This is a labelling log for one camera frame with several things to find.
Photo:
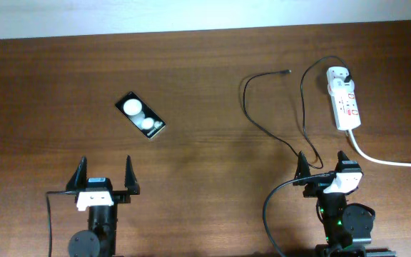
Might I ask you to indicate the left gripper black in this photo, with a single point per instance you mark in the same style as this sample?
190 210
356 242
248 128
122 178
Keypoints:
131 183

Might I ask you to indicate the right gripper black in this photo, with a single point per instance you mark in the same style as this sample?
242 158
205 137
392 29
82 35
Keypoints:
316 188

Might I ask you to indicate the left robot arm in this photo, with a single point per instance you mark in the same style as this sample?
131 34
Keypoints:
99 239

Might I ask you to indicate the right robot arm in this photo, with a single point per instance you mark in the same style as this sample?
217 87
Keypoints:
347 226

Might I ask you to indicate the white charger plug adapter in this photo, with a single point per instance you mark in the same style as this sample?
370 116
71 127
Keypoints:
339 86

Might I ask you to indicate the white power strip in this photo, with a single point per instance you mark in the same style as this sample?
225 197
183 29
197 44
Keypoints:
345 108

